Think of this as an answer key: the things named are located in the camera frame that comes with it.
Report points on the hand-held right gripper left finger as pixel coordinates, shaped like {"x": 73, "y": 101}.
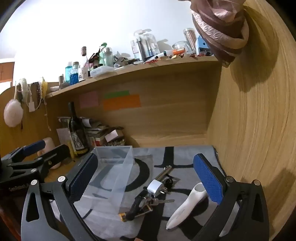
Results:
{"x": 82, "y": 177}

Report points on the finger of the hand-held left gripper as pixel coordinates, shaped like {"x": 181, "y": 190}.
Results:
{"x": 55, "y": 154}
{"x": 34, "y": 147}

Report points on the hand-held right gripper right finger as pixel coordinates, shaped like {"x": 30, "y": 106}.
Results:
{"x": 208, "y": 178}

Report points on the clear plastic storage box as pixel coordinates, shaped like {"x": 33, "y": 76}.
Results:
{"x": 113, "y": 176}

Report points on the white shower head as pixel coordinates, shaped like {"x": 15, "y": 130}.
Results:
{"x": 187, "y": 206}

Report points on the white charger plug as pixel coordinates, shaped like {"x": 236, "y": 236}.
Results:
{"x": 155, "y": 186}

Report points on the key bunch with black fob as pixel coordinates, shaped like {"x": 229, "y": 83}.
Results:
{"x": 143, "y": 202}

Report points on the cream rounded plastic object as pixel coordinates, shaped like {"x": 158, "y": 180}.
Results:
{"x": 49, "y": 143}

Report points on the white handwritten paper note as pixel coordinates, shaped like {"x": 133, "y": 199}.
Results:
{"x": 63, "y": 138}

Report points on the dark wine bottle elephant label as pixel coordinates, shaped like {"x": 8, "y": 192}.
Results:
{"x": 77, "y": 132}

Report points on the white fluffy puff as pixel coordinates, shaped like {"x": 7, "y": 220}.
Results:
{"x": 13, "y": 113}

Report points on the bowl of glass beads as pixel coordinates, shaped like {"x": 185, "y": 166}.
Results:
{"x": 115, "y": 143}

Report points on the pile of books and papers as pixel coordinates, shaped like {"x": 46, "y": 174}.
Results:
{"x": 97, "y": 131}

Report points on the white blank card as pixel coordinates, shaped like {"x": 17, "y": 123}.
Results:
{"x": 111, "y": 136}

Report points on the pink sticky note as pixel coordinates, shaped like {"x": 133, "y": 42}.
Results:
{"x": 89, "y": 99}

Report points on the grey mat with black print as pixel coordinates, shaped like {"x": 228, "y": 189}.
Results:
{"x": 148, "y": 227}

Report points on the blue liquid bottle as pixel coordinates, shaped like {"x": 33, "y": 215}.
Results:
{"x": 74, "y": 77}

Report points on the white printed mug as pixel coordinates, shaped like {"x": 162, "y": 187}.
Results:
{"x": 83, "y": 74}

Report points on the green sticky note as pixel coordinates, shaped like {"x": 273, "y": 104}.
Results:
{"x": 116, "y": 93}

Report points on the white flat plastic case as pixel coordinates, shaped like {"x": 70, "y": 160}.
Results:
{"x": 101, "y": 71}

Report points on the pale green bottle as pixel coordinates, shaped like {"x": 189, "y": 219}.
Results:
{"x": 107, "y": 56}

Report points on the wooden desk shelf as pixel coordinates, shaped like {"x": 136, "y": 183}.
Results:
{"x": 138, "y": 71}

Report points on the white tube orange cap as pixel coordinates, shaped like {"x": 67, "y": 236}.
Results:
{"x": 170, "y": 53}

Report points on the light blue box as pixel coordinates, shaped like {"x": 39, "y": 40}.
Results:
{"x": 202, "y": 46}

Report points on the round glass jar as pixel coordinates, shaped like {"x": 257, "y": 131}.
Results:
{"x": 181, "y": 46}

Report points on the tall clear canister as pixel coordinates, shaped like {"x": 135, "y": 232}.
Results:
{"x": 190, "y": 40}

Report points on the clear pack of brushes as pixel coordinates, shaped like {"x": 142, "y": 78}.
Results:
{"x": 144, "y": 46}

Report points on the pink cloth bag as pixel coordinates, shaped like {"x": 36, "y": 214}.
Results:
{"x": 217, "y": 27}

